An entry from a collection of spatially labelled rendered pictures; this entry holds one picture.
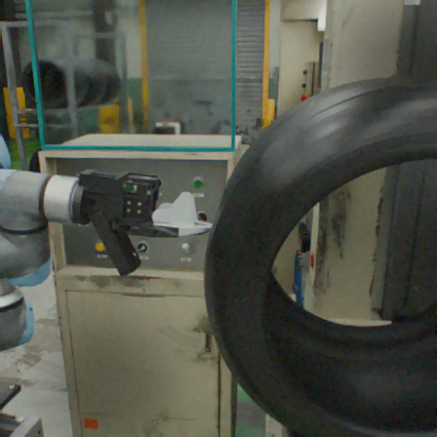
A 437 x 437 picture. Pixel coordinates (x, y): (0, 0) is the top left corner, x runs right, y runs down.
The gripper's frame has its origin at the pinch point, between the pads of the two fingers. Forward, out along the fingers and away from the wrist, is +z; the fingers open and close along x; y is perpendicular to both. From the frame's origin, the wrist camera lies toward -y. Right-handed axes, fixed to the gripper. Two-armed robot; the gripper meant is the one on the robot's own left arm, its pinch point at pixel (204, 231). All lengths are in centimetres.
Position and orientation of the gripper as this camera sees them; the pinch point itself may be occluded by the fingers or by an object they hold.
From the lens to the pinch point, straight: 72.0
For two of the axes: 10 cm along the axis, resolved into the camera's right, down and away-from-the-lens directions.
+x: 1.0, -2.8, 9.5
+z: 9.9, 1.3, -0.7
